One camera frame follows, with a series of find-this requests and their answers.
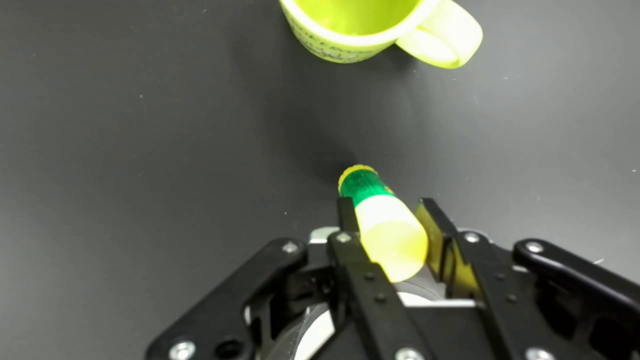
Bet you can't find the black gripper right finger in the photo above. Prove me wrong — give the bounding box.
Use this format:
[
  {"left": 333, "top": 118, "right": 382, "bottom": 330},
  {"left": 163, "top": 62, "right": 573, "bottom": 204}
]
[{"left": 416, "top": 198, "right": 554, "bottom": 360}]

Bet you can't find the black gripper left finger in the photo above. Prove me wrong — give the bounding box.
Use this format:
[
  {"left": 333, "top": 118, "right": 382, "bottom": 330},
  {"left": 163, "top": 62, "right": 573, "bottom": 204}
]
[{"left": 329, "top": 198, "right": 435, "bottom": 360}]

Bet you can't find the lime green mug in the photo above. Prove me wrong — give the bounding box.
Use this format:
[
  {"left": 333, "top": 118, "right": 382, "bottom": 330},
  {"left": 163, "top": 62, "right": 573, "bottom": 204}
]
[{"left": 279, "top": 0, "right": 484, "bottom": 70}]

